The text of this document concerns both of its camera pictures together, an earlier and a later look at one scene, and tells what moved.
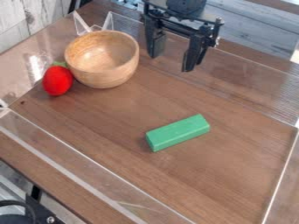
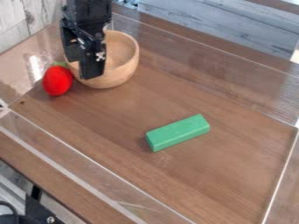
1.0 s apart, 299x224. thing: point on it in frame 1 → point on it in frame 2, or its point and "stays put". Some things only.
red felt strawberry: (58, 79) stays put
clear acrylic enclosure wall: (178, 120) stays put
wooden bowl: (103, 57) stays put
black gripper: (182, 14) → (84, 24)
